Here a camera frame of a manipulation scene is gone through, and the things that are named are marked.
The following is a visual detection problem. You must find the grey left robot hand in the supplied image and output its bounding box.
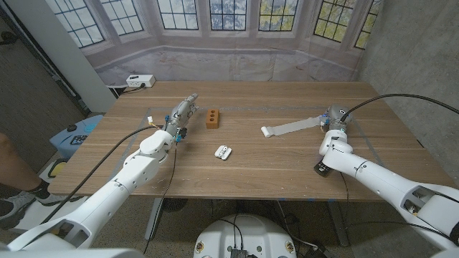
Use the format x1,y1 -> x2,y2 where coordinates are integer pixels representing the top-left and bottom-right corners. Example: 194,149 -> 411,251
163,93 -> 199,135

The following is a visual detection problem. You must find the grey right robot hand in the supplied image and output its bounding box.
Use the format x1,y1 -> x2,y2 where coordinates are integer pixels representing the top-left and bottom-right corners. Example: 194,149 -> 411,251
319,104 -> 353,132

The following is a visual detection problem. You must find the white bandage strip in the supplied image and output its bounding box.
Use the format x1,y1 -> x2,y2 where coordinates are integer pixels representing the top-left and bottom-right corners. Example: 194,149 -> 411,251
260,116 -> 323,139

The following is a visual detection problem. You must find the wooden block with three holes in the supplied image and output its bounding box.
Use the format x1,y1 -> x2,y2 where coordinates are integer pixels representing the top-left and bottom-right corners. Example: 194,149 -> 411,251
205,108 -> 220,130

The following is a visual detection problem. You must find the black TV remote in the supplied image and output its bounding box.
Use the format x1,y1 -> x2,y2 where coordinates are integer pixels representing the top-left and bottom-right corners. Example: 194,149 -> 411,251
313,161 -> 333,178

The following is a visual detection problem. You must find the white AirPods case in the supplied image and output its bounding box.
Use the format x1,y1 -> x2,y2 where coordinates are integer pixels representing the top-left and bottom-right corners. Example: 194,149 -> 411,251
214,145 -> 232,161

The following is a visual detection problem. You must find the white power strip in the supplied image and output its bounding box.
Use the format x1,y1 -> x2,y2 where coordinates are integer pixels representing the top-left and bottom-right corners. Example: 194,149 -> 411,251
126,74 -> 156,89

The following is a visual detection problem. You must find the printed window backdrop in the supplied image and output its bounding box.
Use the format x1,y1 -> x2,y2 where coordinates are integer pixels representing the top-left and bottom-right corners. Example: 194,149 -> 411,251
44,0 -> 384,87

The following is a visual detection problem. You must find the blue and white floor device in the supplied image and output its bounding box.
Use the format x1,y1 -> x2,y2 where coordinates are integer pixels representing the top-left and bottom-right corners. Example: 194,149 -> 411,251
49,114 -> 104,161

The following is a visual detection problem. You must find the grey table leg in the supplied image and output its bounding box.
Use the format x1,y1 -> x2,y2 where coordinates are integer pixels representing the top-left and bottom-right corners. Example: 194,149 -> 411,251
144,197 -> 165,241
326,201 -> 349,247

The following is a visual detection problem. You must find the yellow and black floor item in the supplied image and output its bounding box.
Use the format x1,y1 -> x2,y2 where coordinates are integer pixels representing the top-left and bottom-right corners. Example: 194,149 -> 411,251
47,159 -> 68,179

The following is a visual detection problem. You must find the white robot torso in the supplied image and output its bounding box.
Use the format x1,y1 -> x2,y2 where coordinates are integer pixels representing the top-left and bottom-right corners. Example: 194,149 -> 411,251
193,214 -> 298,258

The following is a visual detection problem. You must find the person leg with grey shoe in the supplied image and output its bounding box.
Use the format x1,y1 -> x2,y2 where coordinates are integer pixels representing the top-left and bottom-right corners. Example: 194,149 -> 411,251
0,132 -> 55,230

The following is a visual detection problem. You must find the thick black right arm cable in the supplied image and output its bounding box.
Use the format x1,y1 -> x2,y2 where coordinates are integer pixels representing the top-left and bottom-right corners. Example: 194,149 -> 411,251
340,93 -> 459,123

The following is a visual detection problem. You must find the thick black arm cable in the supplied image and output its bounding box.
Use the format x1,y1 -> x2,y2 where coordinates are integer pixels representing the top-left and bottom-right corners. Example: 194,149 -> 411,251
340,93 -> 459,123
41,124 -> 164,225

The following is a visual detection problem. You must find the thin black left wrist cable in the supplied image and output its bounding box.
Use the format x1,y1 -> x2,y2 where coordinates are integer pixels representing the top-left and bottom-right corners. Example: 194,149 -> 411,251
143,143 -> 179,254

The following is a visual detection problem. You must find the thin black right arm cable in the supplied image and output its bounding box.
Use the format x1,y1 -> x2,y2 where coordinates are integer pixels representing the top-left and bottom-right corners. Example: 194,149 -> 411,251
339,171 -> 453,237

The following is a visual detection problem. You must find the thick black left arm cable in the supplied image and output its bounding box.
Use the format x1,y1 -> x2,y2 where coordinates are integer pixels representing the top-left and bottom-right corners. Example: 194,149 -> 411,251
41,124 -> 164,225

